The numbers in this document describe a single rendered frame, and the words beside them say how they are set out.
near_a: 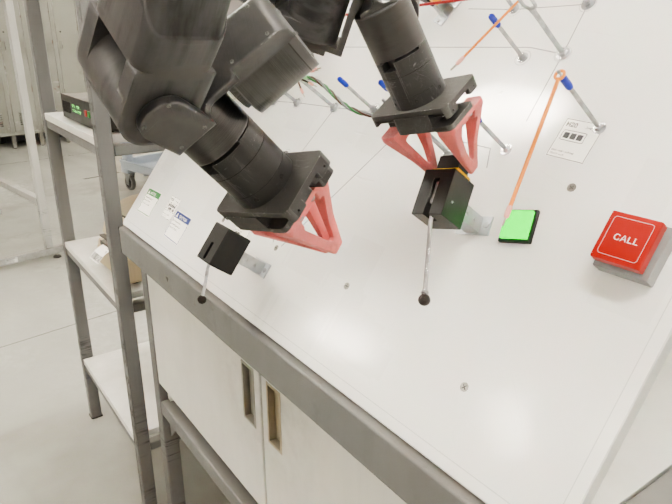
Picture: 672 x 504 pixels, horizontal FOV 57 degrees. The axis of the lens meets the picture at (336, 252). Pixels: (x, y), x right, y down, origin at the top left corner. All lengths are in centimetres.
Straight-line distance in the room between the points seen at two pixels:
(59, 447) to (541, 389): 188
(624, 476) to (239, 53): 65
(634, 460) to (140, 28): 74
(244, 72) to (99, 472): 182
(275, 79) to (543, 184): 38
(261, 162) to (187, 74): 12
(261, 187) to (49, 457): 186
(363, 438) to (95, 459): 155
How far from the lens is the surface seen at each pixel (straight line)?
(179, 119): 43
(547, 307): 67
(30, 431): 244
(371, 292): 81
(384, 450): 74
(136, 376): 174
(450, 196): 69
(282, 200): 50
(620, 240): 63
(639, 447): 91
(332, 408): 81
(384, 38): 64
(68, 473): 220
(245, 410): 118
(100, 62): 43
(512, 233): 72
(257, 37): 45
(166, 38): 38
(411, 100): 66
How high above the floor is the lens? 130
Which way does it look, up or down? 20 degrees down
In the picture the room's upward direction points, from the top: straight up
